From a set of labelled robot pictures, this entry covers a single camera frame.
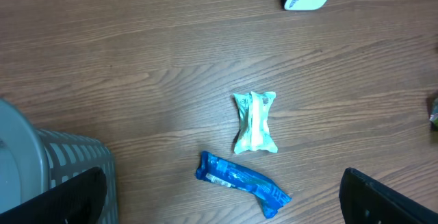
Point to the green gummy candy bag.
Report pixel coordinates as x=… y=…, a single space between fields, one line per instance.
x=433 y=114

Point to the grey plastic shopping basket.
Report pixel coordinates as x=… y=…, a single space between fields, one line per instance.
x=34 y=161

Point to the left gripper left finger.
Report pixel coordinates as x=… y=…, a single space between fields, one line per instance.
x=77 y=200

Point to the teal white candy packet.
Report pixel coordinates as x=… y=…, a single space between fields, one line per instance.
x=254 y=133

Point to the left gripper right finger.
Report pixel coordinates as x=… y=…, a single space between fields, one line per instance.
x=365 y=200

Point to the blue snack packet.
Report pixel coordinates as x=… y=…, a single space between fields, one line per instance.
x=222 y=172

